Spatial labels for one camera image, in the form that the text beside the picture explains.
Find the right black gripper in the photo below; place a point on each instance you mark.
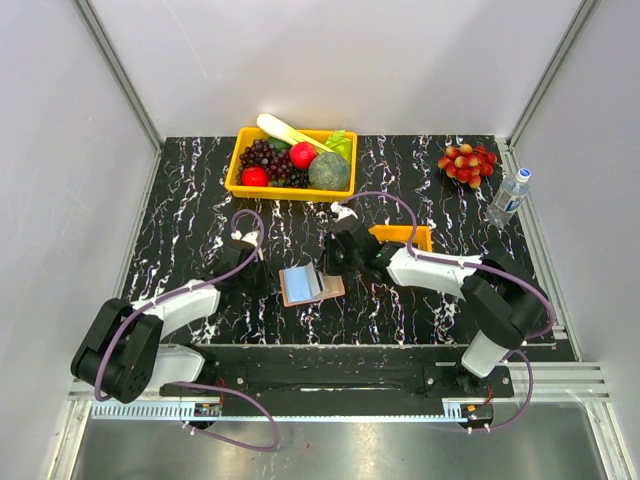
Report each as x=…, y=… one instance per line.
x=330, y=265

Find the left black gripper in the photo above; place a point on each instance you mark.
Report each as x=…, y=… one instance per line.
x=268, y=283

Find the orange card box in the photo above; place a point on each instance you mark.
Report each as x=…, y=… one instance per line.
x=401, y=233

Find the yellow fruit tray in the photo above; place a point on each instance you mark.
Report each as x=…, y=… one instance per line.
x=245, y=138

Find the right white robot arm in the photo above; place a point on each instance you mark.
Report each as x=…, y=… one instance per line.
x=505, y=305

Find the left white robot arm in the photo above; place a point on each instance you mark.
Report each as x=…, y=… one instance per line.
x=122, y=353

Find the green netted melon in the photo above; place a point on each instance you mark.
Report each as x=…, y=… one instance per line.
x=329, y=171

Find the black grape bunch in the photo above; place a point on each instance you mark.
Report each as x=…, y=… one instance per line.
x=296, y=179

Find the red apple left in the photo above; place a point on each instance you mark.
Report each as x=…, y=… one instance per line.
x=255, y=176

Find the red apple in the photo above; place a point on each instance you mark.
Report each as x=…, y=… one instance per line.
x=255, y=176
x=302, y=155

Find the white green leek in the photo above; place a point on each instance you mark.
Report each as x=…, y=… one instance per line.
x=339, y=141

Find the red apple right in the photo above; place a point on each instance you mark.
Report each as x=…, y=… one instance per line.
x=302, y=155

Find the purple grape bunch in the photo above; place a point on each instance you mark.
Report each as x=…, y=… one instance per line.
x=259, y=153

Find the green avocado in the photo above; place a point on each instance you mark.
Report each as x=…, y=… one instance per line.
x=278, y=144

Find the clear plastic water bottle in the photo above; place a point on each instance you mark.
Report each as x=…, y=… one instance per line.
x=512, y=192

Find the aluminium frame rail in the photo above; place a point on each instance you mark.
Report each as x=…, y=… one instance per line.
x=97, y=31

